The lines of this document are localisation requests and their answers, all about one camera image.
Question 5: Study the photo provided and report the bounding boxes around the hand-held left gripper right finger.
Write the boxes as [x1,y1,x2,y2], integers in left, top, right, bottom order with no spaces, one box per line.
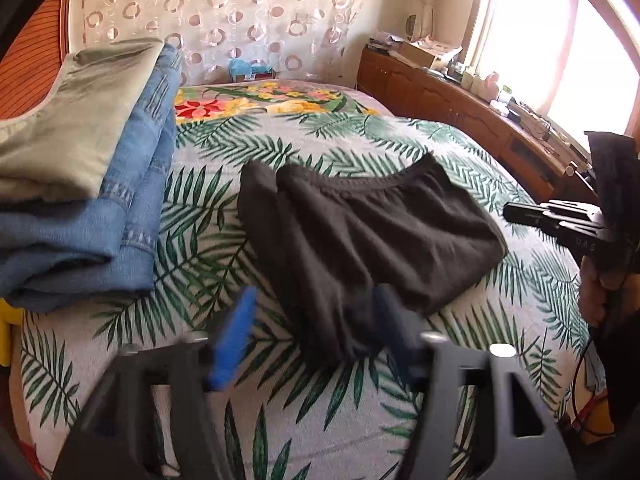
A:
[372,283,578,480]

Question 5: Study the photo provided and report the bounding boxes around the person's right hand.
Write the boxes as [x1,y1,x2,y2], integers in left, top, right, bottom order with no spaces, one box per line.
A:
[579,259,624,329]

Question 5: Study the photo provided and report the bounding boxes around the leaf print blanket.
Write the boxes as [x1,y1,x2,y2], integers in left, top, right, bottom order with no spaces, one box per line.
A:
[10,111,608,480]

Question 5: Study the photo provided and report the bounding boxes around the person's right forearm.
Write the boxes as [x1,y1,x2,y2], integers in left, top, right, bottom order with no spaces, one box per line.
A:
[600,272,640,436]

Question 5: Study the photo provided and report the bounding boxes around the window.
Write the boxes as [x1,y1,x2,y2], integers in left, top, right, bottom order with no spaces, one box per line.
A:
[462,0,640,142]

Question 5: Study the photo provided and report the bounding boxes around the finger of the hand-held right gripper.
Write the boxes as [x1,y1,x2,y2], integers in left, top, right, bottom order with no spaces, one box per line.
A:
[502,202,615,264]
[545,199,609,224]

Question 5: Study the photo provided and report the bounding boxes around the floral bedsheet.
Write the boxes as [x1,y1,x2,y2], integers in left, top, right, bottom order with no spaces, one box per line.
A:
[174,81,389,127]

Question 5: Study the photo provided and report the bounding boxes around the blue plastic bag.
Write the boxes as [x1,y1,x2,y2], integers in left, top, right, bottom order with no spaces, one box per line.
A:
[227,57,277,82]

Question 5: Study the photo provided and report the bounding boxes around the folded olive green garment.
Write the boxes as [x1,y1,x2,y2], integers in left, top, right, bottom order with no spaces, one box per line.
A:
[0,37,166,202]

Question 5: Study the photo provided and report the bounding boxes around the brown wooden cabinet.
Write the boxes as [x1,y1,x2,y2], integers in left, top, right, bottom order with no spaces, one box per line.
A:
[356,47,601,207]

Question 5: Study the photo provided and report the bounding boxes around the folded blue jeans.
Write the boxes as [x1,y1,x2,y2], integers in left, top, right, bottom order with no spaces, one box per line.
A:
[0,42,184,312]

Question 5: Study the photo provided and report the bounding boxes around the orange object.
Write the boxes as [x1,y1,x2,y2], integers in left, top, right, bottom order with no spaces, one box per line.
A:
[569,394,617,447]

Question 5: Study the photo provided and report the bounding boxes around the brown slatted wooden panel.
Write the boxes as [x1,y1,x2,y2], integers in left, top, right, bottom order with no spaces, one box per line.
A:
[0,0,74,122]

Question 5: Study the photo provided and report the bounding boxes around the black pants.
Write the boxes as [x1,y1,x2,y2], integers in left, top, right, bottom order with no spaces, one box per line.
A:
[236,152,510,367]

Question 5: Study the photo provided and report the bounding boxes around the light blue cloth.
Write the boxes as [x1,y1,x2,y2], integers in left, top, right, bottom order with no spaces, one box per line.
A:
[582,344,609,397]

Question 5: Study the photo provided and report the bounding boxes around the newspaper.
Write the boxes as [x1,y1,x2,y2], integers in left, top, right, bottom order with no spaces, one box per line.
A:
[419,36,464,59]

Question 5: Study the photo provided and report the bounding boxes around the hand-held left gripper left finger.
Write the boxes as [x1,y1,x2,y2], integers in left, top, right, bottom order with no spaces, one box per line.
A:
[52,286,259,480]

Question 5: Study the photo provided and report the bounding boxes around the cardboard box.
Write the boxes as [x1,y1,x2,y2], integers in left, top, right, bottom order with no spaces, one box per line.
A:
[397,41,442,69]

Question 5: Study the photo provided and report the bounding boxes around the sheer circle pattern curtain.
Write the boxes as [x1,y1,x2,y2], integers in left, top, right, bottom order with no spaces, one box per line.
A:
[67,0,372,89]

